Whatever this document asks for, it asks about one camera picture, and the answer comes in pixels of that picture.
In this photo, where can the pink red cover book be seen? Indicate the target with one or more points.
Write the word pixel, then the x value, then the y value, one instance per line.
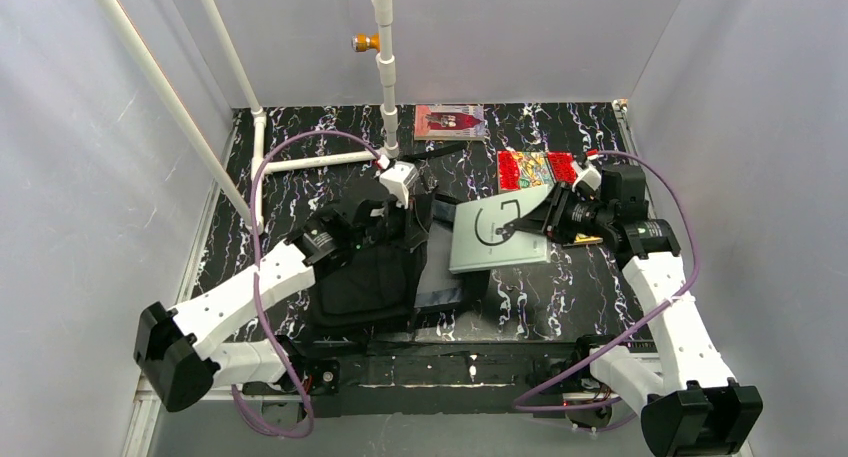
pixel 439 122

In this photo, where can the orange knob on pipe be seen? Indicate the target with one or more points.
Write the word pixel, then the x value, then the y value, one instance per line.
pixel 363 43

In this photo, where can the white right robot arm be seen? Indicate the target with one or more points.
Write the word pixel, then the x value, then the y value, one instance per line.
pixel 665 367

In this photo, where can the red colourful cover book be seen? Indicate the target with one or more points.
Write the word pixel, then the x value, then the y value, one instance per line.
pixel 519 170

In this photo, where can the aluminium rail frame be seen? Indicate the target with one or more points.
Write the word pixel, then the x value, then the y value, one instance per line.
pixel 575 294

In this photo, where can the black student backpack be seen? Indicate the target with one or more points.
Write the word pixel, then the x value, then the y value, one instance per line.
pixel 356 288

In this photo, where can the pale green Gatsby book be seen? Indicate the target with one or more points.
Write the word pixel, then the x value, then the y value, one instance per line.
pixel 485 235

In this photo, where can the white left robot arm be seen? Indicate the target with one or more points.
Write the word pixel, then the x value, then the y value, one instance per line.
pixel 183 351

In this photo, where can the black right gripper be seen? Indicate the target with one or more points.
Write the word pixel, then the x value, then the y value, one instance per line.
pixel 558 207

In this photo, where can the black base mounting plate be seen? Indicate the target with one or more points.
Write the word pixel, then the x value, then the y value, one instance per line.
pixel 345 378

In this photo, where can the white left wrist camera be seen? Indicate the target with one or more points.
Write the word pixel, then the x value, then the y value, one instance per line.
pixel 399 178

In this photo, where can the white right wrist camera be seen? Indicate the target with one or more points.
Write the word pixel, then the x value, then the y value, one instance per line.
pixel 588 178

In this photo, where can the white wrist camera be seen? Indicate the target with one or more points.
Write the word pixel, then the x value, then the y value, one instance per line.
pixel 588 178
pixel 399 178

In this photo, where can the yellow picture cover book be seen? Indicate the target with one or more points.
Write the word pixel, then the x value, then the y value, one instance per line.
pixel 582 239

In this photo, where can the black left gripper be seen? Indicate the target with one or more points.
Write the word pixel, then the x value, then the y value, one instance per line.
pixel 411 211

